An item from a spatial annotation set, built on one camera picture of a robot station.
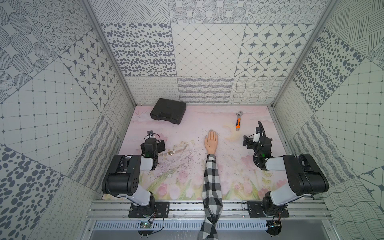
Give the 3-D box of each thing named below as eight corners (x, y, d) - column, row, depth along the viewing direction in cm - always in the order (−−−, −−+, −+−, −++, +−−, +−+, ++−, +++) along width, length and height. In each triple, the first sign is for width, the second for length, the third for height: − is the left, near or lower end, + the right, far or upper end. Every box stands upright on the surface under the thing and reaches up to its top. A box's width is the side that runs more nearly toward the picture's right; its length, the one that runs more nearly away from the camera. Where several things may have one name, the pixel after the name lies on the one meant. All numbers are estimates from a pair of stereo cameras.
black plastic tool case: (151, 119, 114) (149, 114, 110) (163, 100, 128) (162, 94, 124) (178, 125, 110) (177, 120, 106) (187, 105, 124) (187, 99, 120)
